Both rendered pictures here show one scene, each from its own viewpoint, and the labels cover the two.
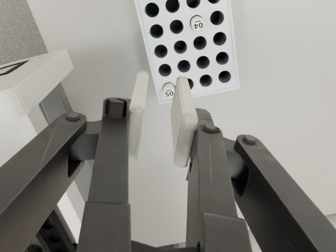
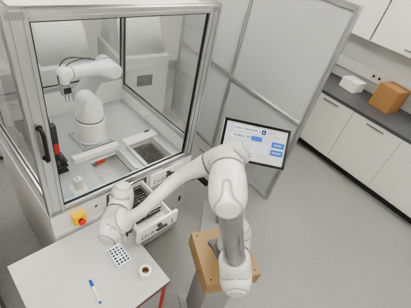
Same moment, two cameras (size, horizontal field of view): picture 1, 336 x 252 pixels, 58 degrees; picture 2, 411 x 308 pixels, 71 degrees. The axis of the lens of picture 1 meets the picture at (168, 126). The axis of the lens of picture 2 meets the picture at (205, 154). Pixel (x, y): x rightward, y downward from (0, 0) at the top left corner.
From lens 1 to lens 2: 1.51 m
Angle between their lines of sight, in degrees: 34
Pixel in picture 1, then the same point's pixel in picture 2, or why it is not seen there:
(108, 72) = (131, 246)
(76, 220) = not seen: hidden behind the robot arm
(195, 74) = (115, 249)
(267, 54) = (101, 260)
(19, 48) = (174, 264)
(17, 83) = (138, 234)
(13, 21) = (178, 273)
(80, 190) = not seen: hidden behind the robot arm
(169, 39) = (122, 252)
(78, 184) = not seen: hidden behind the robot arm
